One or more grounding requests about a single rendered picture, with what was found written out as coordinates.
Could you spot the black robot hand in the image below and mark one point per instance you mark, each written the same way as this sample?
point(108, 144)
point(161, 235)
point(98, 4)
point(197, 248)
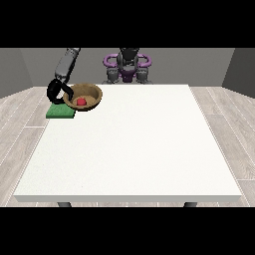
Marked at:
point(52, 90)

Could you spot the brown wooden bowl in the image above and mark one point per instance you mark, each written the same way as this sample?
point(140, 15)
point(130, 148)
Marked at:
point(89, 91)

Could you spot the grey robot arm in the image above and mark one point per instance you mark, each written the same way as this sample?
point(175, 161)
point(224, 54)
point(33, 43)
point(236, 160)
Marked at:
point(65, 64)

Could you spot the green square pad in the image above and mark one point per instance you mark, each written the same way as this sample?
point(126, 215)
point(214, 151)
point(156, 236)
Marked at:
point(59, 112)

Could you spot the small red ball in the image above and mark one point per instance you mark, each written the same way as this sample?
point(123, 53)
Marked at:
point(81, 101)

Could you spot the grey robot trunk purple rings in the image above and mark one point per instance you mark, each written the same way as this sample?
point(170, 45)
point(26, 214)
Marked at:
point(127, 68)

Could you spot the dark table leg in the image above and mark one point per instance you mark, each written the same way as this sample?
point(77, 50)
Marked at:
point(190, 204)
point(64, 204)

